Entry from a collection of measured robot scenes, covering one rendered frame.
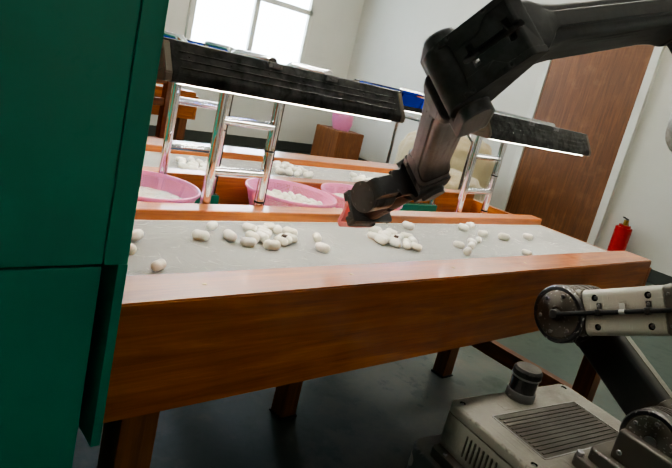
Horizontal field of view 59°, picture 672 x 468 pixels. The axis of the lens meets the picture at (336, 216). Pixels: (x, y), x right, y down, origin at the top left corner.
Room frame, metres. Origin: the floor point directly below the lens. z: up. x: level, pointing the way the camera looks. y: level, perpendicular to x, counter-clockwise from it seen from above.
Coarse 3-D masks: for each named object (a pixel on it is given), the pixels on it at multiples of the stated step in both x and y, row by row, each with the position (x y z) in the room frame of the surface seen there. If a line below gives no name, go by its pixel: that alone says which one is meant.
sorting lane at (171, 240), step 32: (160, 224) 1.18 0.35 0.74; (192, 224) 1.23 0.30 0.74; (224, 224) 1.29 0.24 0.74; (256, 224) 1.35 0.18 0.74; (288, 224) 1.42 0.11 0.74; (320, 224) 1.49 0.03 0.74; (384, 224) 1.66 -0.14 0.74; (416, 224) 1.76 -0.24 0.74; (448, 224) 1.87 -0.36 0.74; (480, 224) 1.99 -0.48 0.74; (160, 256) 1.00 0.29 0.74; (192, 256) 1.04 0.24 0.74; (224, 256) 1.08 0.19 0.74; (256, 256) 1.12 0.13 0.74; (288, 256) 1.17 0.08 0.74; (320, 256) 1.22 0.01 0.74; (352, 256) 1.28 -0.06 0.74; (384, 256) 1.34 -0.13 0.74; (416, 256) 1.40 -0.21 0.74; (448, 256) 1.48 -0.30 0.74; (480, 256) 1.56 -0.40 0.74
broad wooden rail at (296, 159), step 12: (156, 144) 1.90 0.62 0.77; (204, 144) 2.12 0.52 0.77; (204, 156) 2.02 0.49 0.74; (228, 156) 2.08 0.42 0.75; (240, 156) 2.11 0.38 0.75; (252, 156) 2.15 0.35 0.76; (276, 156) 2.23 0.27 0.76; (288, 156) 2.30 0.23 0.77; (300, 156) 2.37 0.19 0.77; (312, 156) 2.45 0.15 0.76; (336, 168) 2.43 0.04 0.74; (348, 168) 2.48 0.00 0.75; (360, 168) 2.52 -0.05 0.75; (372, 168) 2.57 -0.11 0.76; (384, 168) 2.62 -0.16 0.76; (396, 168) 2.70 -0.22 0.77
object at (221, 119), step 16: (272, 64) 1.22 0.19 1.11; (288, 64) 1.43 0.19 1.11; (304, 64) 1.40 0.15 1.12; (336, 80) 1.33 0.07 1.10; (224, 96) 1.34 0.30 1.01; (224, 112) 1.34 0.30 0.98; (272, 112) 1.45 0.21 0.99; (256, 128) 1.41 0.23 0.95; (272, 128) 1.44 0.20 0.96; (272, 144) 1.44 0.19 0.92; (208, 160) 1.34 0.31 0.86; (272, 160) 1.46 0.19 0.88; (208, 176) 1.34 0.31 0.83; (240, 176) 1.40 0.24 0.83; (256, 176) 1.43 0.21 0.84; (208, 192) 1.34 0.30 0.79; (256, 192) 1.45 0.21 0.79
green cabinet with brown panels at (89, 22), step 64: (0, 0) 0.58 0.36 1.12; (64, 0) 0.62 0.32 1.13; (128, 0) 0.66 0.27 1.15; (0, 64) 0.58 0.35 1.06; (64, 64) 0.62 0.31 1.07; (128, 64) 0.67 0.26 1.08; (0, 128) 0.59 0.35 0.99; (64, 128) 0.63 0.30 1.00; (128, 128) 0.67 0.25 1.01; (0, 192) 0.59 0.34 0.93; (64, 192) 0.63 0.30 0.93; (128, 192) 0.68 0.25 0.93; (0, 256) 0.59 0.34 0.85; (64, 256) 0.64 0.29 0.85; (128, 256) 0.69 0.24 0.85
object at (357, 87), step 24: (168, 48) 1.06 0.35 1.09; (192, 48) 1.10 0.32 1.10; (168, 72) 1.04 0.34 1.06; (192, 72) 1.08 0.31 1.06; (216, 72) 1.12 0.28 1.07; (240, 72) 1.16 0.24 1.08; (264, 72) 1.20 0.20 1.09; (288, 72) 1.25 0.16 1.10; (312, 72) 1.30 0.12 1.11; (264, 96) 1.18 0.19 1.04; (288, 96) 1.22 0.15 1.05; (312, 96) 1.27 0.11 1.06; (336, 96) 1.32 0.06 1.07; (360, 96) 1.37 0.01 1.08; (384, 96) 1.43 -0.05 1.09
